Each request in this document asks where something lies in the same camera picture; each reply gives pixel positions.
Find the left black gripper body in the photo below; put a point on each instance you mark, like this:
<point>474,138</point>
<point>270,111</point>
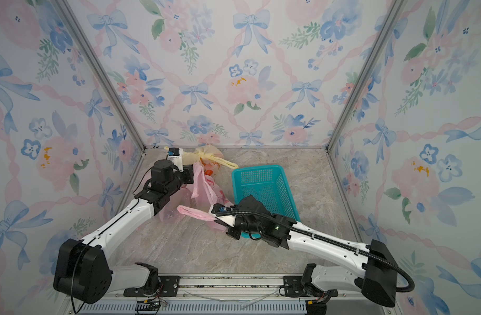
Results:
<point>181,179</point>

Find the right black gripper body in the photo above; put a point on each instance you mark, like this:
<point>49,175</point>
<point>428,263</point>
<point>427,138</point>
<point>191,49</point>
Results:
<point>243,224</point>

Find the pink printed plastic bag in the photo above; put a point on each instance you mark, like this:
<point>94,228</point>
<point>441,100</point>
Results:
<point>202,216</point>

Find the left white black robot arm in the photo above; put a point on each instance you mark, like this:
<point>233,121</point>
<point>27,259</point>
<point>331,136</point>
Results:
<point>82,270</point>

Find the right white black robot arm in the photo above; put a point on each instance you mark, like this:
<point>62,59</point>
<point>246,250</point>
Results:
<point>365,268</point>

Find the middle pink plastic bag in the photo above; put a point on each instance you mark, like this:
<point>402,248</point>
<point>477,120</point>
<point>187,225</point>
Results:
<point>202,195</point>

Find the yellow knotted plastic bag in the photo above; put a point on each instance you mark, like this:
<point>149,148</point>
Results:
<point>210,158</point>

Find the teal plastic mesh basket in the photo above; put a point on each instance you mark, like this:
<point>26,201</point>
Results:
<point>269,185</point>

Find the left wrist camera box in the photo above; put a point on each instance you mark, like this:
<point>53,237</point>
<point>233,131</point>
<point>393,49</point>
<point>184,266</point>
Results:
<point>175,155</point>

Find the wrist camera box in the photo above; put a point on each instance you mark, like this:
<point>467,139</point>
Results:
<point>223,215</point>
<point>175,155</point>

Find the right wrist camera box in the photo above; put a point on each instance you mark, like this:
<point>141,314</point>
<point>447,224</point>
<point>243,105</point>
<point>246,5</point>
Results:
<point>223,215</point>

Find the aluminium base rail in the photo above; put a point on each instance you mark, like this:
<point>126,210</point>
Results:
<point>228,294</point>

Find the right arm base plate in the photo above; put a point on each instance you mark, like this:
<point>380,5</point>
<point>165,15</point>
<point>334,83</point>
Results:
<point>294,287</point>

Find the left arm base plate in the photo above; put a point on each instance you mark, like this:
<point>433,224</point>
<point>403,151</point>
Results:
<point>162,286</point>

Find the left aluminium corner post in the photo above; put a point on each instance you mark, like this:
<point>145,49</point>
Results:
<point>65,12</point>

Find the aluminium corner post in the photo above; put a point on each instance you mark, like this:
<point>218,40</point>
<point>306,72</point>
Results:
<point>388,25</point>
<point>65,12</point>

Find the right aluminium corner post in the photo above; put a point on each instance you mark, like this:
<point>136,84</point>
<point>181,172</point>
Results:
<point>388,25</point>

